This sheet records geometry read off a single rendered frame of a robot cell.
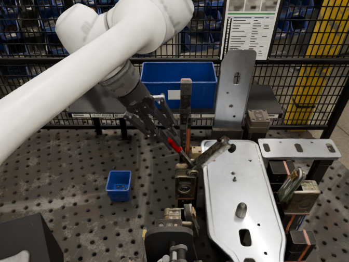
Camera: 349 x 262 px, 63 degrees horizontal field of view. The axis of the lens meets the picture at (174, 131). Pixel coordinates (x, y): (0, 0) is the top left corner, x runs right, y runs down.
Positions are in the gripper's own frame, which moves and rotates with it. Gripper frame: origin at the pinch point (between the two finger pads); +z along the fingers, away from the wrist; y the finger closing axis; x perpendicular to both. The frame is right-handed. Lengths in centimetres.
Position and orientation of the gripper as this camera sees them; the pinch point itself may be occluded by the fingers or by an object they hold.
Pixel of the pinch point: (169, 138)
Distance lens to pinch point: 83.1
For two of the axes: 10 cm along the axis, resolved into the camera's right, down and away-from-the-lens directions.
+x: 0.1, -6.7, 7.4
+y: 8.6, -3.7, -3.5
